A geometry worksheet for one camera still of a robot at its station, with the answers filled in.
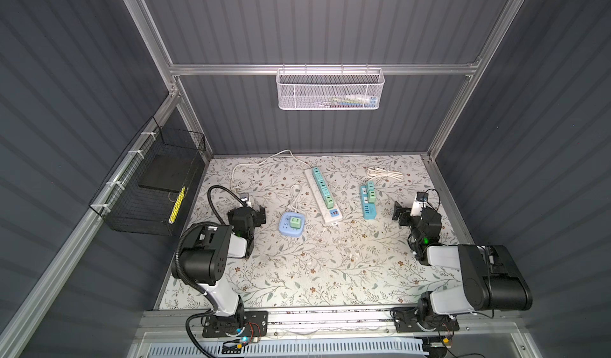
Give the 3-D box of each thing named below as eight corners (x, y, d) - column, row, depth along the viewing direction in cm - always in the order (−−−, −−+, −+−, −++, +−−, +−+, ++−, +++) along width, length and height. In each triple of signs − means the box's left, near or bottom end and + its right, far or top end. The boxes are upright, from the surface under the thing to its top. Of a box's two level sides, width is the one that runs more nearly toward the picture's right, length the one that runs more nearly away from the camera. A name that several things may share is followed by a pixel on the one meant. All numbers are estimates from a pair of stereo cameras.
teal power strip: (363, 219, 100) (364, 215, 97) (358, 190, 110) (359, 185, 107) (376, 219, 100) (378, 215, 97) (371, 190, 110) (372, 185, 107)
